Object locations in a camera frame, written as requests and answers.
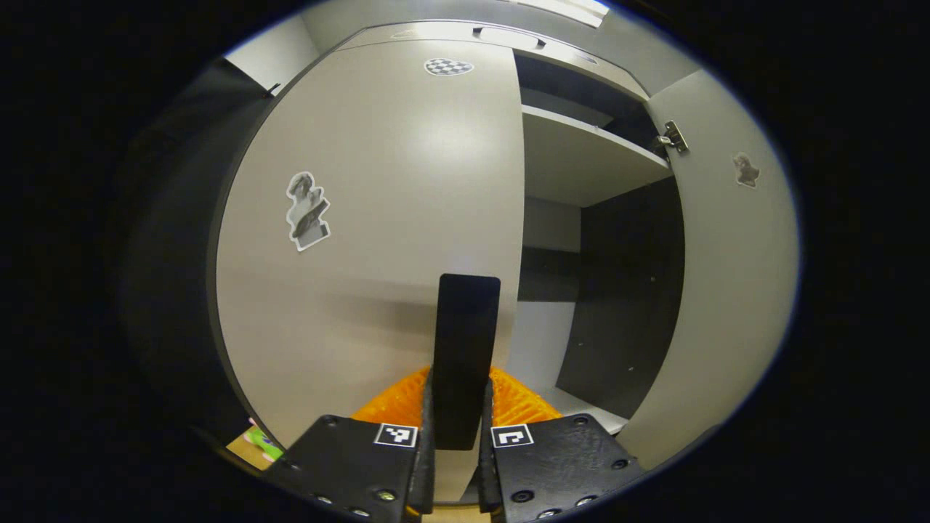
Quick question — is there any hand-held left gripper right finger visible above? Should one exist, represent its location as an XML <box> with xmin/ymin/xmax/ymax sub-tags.
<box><xmin>476</xmin><ymin>367</ymin><xmax>647</xmax><ymax>523</ymax></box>

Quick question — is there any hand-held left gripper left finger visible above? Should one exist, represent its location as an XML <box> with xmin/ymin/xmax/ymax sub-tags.
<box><xmin>263</xmin><ymin>365</ymin><xmax>435</xmax><ymax>523</ymax></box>

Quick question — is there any silver drawer handle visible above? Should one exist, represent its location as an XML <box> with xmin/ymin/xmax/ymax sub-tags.
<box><xmin>472</xmin><ymin>26</ymin><xmax>546</xmax><ymax>50</ymax></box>

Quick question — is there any beige cabinet drawer front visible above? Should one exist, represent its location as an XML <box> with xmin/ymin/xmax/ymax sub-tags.
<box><xmin>338</xmin><ymin>20</ymin><xmax>651</xmax><ymax>102</ymax></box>

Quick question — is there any green pink small object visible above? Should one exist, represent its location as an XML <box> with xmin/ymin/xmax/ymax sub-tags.
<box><xmin>243</xmin><ymin>418</ymin><xmax>284</xmax><ymax>463</ymax></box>

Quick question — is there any grey cabinet shelf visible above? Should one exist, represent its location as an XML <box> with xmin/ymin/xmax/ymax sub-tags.
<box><xmin>521</xmin><ymin>104</ymin><xmax>673</xmax><ymax>208</ymax></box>

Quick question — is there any metal door hinge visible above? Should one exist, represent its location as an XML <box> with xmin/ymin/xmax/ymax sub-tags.
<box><xmin>654</xmin><ymin>121</ymin><xmax>690</xmax><ymax>155</ymax></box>

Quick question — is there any black door handle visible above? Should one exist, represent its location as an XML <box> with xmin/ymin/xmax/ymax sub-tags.
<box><xmin>432</xmin><ymin>274</ymin><xmax>502</xmax><ymax>451</ymax></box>

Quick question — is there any beige shoe cabinet door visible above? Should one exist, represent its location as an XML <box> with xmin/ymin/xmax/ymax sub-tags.
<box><xmin>211</xmin><ymin>40</ymin><xmax>525</xmax><ymax>502</ymax></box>
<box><xmin>616</xmin><ymin>69</ymin><xmax>800</xmax><ymax>471</ymax></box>

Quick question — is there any grey double-door shoe cabinet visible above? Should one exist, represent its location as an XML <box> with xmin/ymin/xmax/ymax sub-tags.
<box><xmin>207</xmin><ymin>18</ymin><xmax>800</xmax><ymax>502</ymax></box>

